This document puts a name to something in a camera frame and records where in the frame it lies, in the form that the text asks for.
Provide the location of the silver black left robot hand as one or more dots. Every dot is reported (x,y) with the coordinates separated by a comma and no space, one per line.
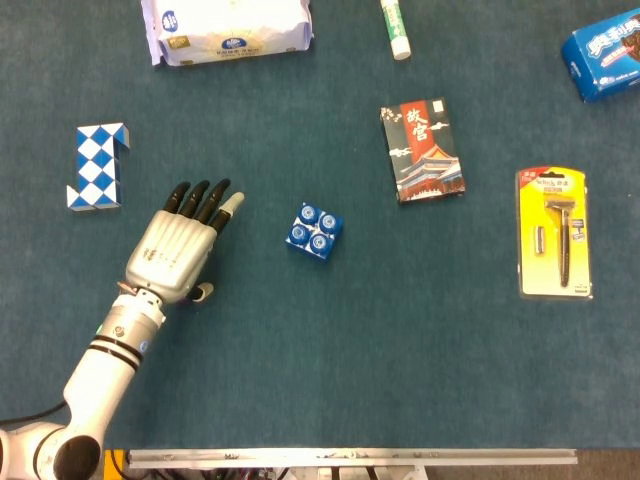
(170,250)

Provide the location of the blue toy brick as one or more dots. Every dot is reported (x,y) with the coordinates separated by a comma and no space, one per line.
(315,232)

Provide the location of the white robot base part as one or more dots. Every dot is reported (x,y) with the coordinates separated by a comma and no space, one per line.
(350,474)

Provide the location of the blue white snake puzzle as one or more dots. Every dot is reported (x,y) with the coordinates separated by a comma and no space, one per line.
(95,170)

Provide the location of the teal felt table cloth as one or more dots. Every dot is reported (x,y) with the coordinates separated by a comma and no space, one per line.
(350,350)

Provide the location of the white tissue pack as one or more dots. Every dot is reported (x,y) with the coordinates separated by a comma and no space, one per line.
(225,30)

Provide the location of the dark palace print card box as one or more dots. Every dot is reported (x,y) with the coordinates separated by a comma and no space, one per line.
(425,155)

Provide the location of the white green glue stick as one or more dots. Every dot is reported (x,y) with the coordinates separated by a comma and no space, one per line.
(396,27)

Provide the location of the yellow razor blister pack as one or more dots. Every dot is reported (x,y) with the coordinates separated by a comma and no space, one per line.
(552,235)

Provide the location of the blue Oreo cookie box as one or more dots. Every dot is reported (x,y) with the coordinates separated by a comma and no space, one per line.
(607,55)

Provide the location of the yellow frame bracket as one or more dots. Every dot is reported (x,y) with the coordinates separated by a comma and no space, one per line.
(112,467)

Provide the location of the aluminium rail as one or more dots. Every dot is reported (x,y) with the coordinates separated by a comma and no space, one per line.
(350,456)

